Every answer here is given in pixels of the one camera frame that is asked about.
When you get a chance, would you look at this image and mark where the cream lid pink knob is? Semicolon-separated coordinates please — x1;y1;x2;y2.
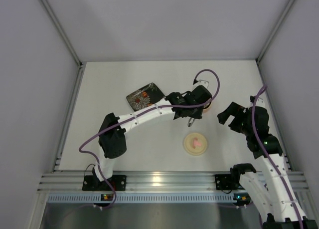
183;133;208;156

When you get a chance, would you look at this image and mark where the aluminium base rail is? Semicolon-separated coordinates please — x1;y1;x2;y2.
37;171;310;193

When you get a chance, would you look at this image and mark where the left aluminium frame post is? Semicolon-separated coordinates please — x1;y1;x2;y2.
38;0;83;68

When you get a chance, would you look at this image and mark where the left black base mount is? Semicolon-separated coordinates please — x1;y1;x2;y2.
82;175;127;191

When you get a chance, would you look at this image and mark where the black floral square plate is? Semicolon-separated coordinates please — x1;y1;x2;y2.
126;82;164;111

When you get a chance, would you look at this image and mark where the cream pink round bowl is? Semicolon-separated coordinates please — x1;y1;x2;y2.
203;102;212;114

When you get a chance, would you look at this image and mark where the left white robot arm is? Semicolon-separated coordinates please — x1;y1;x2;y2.
93;85;212;182

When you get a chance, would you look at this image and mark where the slotted grey cable duct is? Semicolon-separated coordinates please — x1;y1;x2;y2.
47;193;252;204

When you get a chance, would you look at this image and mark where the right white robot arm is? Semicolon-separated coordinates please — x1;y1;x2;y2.
217;99;318;229

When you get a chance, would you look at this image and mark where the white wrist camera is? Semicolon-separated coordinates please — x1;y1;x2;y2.
250;96;266;108
192;79;209;89

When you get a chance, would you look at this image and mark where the aluminium frame post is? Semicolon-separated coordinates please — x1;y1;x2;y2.
255;0;297;65
38;0;83;68

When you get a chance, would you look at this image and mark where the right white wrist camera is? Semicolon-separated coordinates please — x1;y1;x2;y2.
250;96;266;108

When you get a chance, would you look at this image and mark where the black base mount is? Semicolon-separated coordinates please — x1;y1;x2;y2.
214;174;239;193
82;175;127;191

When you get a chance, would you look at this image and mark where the right aluminium frame post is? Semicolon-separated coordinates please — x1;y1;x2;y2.
255;0;297;65

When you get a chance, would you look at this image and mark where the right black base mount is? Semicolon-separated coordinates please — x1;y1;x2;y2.
214;174;239;193

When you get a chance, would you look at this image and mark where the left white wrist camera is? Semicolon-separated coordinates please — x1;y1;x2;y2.
192;79;209;89

